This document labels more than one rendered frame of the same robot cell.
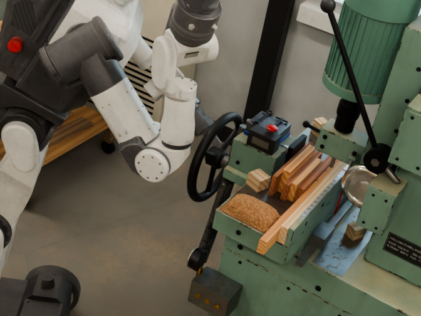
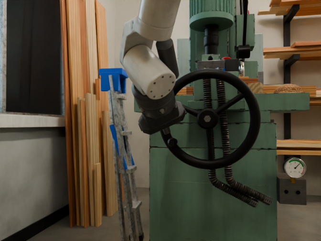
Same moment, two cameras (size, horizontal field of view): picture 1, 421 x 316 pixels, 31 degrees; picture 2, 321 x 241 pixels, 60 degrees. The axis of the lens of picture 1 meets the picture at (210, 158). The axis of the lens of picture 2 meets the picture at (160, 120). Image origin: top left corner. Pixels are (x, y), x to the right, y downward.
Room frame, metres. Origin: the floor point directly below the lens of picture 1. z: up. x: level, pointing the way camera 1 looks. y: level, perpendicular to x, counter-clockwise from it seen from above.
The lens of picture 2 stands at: (2.18, 0.73, 0.79)
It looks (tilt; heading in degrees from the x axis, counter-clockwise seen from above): 1 degrees up; 257
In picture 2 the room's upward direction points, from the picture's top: straight up
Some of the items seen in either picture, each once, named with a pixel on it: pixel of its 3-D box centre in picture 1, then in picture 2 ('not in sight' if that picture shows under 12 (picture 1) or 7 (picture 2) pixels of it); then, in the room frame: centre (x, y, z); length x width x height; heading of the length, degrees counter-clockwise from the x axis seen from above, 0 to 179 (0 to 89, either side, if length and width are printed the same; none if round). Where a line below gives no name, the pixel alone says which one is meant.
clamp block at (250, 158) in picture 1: (263, 151); (216, 88); (1.78, -0.14, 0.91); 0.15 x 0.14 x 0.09; 155
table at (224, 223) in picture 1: (286, 177); (216, 104); (1.75, -0.22, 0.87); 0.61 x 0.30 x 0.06; 155
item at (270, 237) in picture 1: (309, 195); (241, 93); (1.61, -0.27, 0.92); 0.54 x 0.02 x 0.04; 155
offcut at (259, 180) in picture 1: (258, 180); (255, 88); (1.64, -0.13, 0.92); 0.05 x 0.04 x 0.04; 46
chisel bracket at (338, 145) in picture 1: (345, 146); (211, 68); (1.71, -0.34, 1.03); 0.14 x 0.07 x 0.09; 65
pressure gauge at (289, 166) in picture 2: (197, 262); (293, 169); (1.58, -0.02, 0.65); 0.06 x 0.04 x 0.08; 155
